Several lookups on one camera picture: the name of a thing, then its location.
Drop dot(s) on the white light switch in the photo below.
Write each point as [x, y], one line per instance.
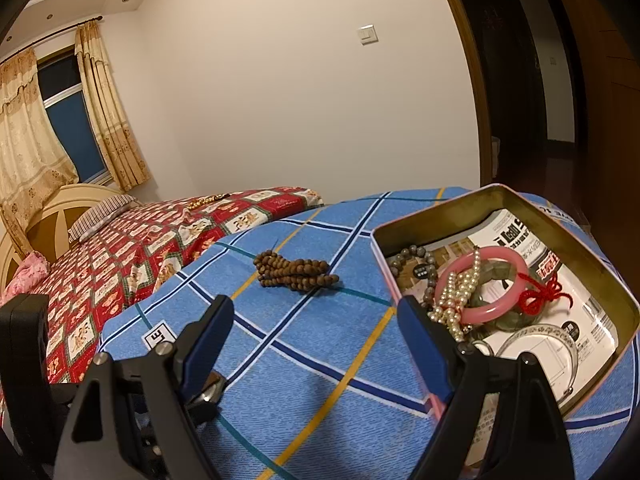
[367, 34]

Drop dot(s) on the striped pillow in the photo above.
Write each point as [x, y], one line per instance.
[105, 212]

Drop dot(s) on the printed paper sheet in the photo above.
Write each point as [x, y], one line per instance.
[595, 320]

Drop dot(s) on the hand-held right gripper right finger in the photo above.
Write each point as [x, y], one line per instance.
[416, 330]

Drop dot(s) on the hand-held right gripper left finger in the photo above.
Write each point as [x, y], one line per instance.
[200, 355]

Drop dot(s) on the window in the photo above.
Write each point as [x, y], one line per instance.
[70, 125]

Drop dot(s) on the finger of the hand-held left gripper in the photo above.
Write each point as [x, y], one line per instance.
[212, 394]

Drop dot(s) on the silver bangle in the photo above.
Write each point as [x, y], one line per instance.
[542, 329]

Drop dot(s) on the cream wooden headboard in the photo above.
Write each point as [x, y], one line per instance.
[55, 205]

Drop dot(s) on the wide cream curtain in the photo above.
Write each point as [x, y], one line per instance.
[25, 150]

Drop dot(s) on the red patterned quilt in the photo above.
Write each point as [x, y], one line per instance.
[150, 240]

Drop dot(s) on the blue plaid blanket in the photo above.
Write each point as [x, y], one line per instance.
[310, 360]

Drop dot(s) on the dark curtain rod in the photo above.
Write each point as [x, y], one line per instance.
[88, 22]

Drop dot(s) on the wooden door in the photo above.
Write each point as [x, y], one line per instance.
[620, 110]

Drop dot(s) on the pink pillow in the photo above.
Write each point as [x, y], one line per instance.
[25, 275]

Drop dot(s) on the pink tin box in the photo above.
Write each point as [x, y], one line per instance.
[565, 230]

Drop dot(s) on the green jade bangle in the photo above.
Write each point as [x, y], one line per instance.
[500, 267]

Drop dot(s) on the wooden door frame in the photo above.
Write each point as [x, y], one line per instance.
[484, 110]

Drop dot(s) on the narrow cream curtain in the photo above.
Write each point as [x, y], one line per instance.
[110, 120]

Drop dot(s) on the pink bangle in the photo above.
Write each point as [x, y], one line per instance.
[492, 316]

